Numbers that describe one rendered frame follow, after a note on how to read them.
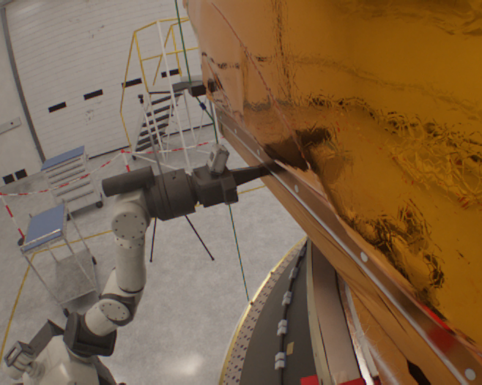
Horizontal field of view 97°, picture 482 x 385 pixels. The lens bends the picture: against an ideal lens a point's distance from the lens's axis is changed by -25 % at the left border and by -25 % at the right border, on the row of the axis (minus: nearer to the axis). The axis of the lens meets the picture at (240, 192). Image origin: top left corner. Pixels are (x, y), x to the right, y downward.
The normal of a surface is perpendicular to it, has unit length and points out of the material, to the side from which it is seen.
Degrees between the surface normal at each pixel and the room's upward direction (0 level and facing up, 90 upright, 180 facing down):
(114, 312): 89
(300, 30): 88
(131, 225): 95
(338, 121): 88
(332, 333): 0
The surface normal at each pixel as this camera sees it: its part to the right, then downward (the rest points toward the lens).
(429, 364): -0.95, 0.26
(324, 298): -0.14, -0.86
